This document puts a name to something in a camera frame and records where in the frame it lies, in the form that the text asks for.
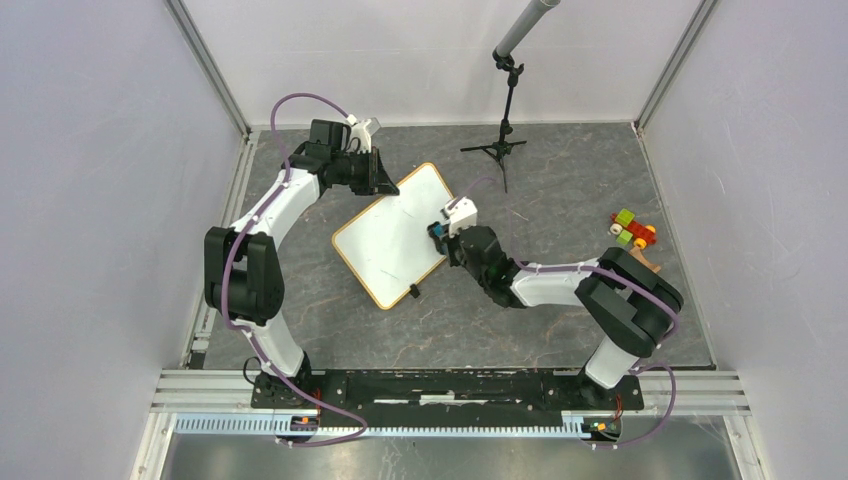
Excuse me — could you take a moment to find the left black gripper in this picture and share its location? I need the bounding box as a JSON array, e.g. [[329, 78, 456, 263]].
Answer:
[[332, 148, 400, 197]]

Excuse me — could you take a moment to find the yellow framed whiteboard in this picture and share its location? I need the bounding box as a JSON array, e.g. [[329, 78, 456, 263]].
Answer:
[[331, 163, 454, 310]]

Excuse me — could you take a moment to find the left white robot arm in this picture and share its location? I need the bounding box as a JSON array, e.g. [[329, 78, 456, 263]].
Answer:
[[203, 142, 400, 408]]

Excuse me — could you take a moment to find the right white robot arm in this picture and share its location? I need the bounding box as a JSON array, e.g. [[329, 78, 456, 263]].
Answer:
[[427, 222, 684, 408]]

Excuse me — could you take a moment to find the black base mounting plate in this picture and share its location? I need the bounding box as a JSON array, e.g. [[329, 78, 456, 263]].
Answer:
[[251, 368, 645, 430]]

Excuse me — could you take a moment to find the colourful toy brick car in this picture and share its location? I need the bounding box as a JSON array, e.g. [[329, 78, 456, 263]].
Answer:
[[609, 208, 657, 249]]

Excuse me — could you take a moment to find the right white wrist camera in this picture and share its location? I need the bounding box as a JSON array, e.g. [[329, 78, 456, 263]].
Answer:
[[442, 196, 478, 238]]

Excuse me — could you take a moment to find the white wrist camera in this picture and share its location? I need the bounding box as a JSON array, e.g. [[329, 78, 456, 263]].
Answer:
[[345, 114, 381, 154], [442, 196, 478, 238]]

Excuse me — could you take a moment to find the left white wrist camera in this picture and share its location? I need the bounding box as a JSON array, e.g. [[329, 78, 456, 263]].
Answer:
[[345, 114, 381, 154]]

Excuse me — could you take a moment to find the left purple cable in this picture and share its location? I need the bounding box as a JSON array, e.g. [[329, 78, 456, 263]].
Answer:
[[221, 92, 370, 448]]

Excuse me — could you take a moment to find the black tripod camera stand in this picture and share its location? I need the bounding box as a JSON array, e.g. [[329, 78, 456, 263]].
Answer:
[[460, 0, 561, 193]]

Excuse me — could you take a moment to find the grey slotted cable duct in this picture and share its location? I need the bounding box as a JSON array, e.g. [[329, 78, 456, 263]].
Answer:
[[174, 412, 621, 441]]

